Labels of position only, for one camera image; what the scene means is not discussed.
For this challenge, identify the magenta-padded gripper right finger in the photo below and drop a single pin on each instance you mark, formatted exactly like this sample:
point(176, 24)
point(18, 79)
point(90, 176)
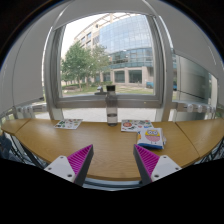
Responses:
point(163, 165)

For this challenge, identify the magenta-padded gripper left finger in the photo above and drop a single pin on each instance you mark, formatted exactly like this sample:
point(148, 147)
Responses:
point(60, 166)

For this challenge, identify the small sticker sheet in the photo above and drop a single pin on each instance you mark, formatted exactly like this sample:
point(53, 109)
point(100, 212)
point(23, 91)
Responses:
point(69, 123)

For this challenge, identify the large sticker sheet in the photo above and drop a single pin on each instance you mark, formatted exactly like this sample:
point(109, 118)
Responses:
point(135, 125)

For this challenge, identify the dark blue chairs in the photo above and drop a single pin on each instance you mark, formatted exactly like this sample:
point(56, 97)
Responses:
point(5, 146)

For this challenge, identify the clear bottle with dark cap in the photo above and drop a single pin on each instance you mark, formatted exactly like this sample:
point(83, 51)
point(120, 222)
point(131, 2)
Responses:
point(111, 106)

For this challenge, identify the green tree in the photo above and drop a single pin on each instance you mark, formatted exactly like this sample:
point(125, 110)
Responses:
point(80, 63)

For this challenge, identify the glass fronted building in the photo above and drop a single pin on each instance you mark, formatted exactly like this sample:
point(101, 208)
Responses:
point(128, 40)

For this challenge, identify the white wall socket rail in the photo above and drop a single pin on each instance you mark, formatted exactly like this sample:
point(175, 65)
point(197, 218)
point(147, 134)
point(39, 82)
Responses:
point(30, 109)
point(196, 108)

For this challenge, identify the grey window frame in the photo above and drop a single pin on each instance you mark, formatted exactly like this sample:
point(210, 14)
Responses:
point(163, 66)

